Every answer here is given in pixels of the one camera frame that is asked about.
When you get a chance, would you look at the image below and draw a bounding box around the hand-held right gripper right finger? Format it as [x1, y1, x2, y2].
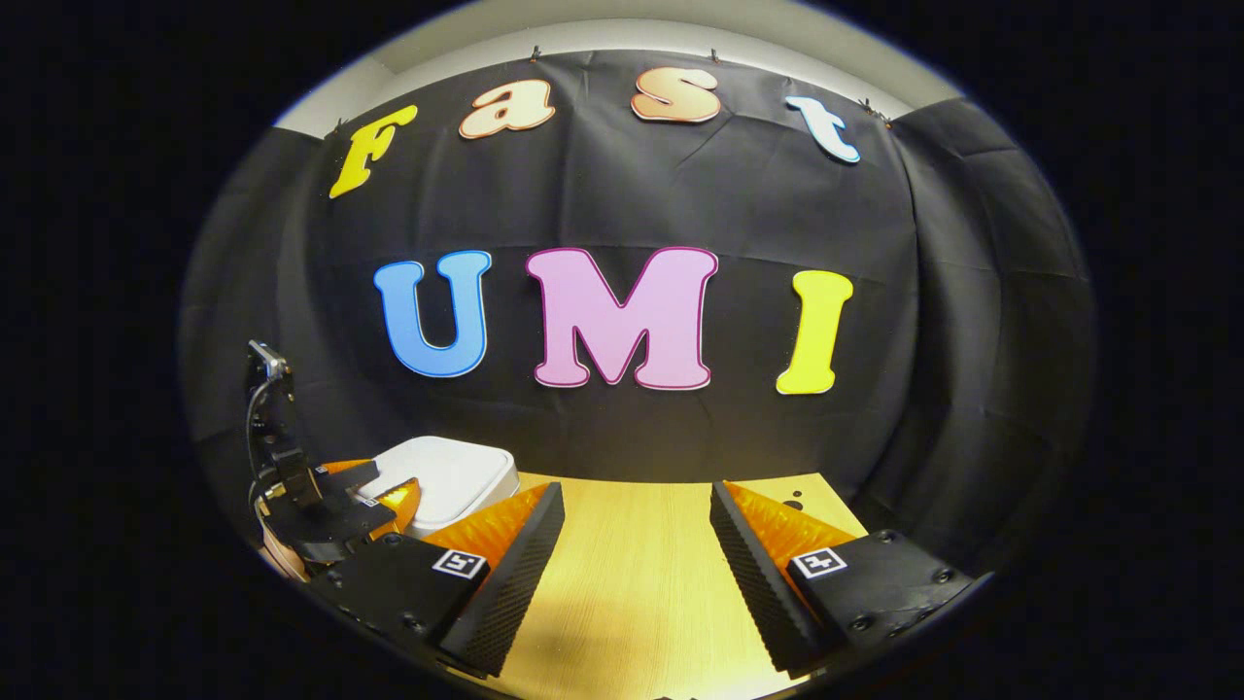
[709, 478, 976, 680]

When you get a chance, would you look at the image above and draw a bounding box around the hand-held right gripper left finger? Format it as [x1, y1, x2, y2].
[309, 480, 567, 680]

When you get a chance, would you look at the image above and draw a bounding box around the white desktop garbage bin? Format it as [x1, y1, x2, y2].
[374, 436, 519, 539]

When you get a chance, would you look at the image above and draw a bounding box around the wooden desktop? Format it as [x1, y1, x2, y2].
[418, 472, 871, 700]

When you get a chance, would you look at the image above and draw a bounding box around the black backdrop cloth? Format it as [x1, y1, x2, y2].
[180, 49, 1097, 584]

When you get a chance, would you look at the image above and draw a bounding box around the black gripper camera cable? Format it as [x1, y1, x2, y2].
[244, 374, 278, 507]

